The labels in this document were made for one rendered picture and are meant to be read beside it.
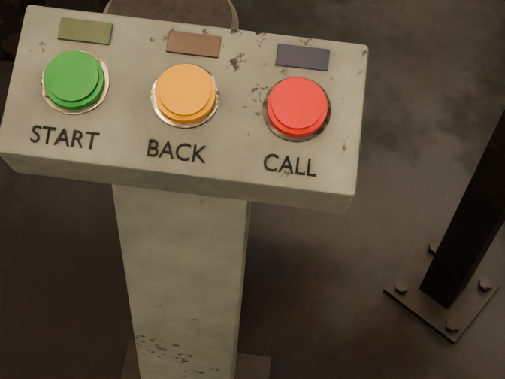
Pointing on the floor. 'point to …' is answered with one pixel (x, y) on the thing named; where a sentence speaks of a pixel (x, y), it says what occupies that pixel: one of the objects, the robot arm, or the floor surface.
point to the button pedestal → (185, 171)
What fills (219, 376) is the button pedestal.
